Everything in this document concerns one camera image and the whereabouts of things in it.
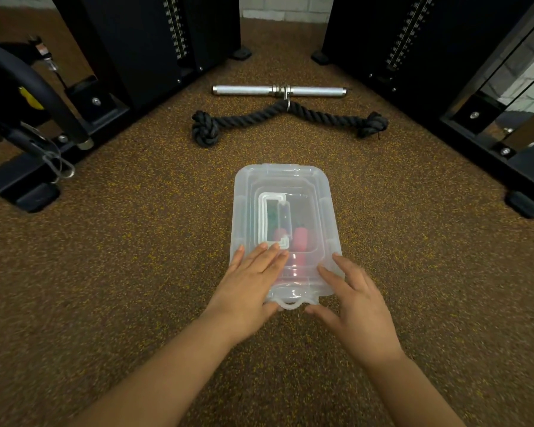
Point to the black weight stack tower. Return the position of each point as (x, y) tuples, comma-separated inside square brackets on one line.
[(133, 44), (449, 62)]

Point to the person's left middle finger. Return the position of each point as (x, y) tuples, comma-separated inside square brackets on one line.
[(269, 257)]

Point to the person's left forearm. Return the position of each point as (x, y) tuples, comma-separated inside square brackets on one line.
[(169, 377)]

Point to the person's right forearm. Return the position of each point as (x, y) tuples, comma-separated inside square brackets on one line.
[(409, 395)]

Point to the black padded curved bar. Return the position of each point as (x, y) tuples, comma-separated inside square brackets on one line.
[(35, 86)]

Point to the person's right middle finger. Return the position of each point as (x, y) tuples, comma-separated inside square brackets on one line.
[(346, 267)]

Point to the person's left little finger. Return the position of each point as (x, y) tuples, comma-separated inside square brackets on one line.
[(237, 258)]

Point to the red plastic item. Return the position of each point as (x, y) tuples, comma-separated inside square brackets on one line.
[(279, 234), (300, 239)]

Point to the person's right thumb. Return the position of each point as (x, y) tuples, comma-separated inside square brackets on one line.
[(319, 312)]

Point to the person's left thumb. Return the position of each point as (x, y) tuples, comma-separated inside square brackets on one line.
[(272, 308)]

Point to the yellow tag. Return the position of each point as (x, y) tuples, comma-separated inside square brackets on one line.
[(31, 100)]

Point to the black exercise machine frame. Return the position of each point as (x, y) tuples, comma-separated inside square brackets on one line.
[(31, 182)]

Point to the person's left hand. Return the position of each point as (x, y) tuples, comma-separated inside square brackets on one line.
[(242, 297)]

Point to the person's right hand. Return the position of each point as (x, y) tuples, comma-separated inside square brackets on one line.
[(360, 320)]

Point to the clear plastic box lid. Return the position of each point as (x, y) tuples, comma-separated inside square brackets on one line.
[(289, 191)]

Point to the green item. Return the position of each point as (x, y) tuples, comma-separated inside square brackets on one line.
[(272, 216)]

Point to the clear plastic storage box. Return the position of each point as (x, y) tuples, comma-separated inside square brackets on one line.
[(327, 217)]

